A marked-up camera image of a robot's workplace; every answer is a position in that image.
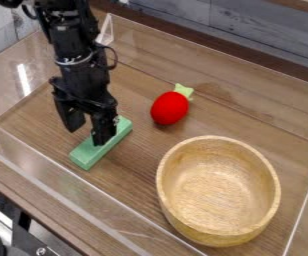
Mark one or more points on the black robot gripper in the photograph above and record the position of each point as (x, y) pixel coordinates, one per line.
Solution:
(80, 93)

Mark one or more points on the green rectangular block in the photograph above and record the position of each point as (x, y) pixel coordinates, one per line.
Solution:
(86, 154)

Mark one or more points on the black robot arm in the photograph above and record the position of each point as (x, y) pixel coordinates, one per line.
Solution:
(68, 26)

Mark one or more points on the light wooden bowl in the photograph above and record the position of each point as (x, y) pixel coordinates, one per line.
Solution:
(218, 190)

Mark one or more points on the red plush strawberry toy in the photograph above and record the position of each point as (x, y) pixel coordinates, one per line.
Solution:
(170, 106)

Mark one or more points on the clear acrylic corner bracket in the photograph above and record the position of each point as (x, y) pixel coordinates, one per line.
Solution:
(106, 35)

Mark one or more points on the clear acrylic wall panel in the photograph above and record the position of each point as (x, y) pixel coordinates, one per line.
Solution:
(87, 218)

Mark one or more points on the black metal table frame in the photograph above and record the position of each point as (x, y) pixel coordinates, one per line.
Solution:
(23, 240)

